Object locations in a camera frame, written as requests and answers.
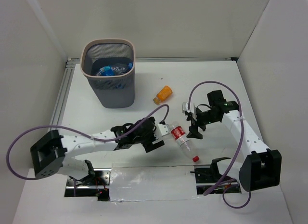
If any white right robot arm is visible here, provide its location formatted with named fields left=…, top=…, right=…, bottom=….
left=182, top=90, right=282, bottom=192

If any grey mesh waste bin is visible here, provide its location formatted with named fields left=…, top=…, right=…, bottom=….
left=80, top=39, right=136, bottom=108

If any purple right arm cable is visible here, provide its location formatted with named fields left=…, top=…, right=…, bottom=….
left=187, top=81, right=252, bottom=209

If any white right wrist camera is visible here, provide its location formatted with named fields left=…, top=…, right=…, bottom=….
left=182, top=102, right=196, bottom=118

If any clear bottle dark blue label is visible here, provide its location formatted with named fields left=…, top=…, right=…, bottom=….
left=94, top=66, right=115, bottom=77

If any clear bottle light blue label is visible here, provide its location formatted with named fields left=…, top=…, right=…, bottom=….
left=111, top=63, right=133, bottom=75

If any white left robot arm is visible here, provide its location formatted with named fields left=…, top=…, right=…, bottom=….
left=30, top=117, right=169, bottom=185

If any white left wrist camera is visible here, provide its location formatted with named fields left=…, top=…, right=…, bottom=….
left=154, top=123, right=172, bottom=140

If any clear bottle red label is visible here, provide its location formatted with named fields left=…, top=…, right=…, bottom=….
left=169, top=122, right=200, bottom=162

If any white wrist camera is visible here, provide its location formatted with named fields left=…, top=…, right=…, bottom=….
left=154, top=123, right=172, bottom=140
left=182, top=102, right=196, bottom=118

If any aluminium frame rail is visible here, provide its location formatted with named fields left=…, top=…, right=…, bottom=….
left=37, top=58, right=81, bottom=167

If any orange juice bottle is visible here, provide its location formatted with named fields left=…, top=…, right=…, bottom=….
left=153, top=85, right=173, bottom=105

